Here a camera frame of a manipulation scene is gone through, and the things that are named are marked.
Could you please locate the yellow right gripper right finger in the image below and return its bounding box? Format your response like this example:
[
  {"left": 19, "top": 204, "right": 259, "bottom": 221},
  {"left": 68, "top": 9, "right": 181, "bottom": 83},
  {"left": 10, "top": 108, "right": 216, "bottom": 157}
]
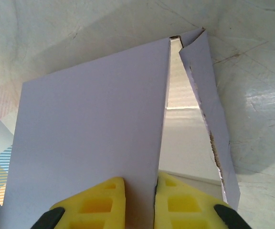
[{"left": 153, "top": 171, "right": 252, "bottom": 229}]

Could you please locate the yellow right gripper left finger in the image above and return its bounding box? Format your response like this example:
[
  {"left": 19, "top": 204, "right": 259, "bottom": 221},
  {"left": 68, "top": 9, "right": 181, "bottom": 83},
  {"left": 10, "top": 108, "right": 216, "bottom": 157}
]
[{"left": 33, "top": 176, "right": 126, "bottom": 229}]

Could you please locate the lavender white paper box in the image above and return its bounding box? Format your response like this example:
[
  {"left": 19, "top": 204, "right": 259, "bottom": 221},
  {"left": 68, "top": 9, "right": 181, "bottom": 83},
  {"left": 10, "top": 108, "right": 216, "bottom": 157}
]
[{"left": 0, "top": 27, "right": 242, "bottom": 229}]

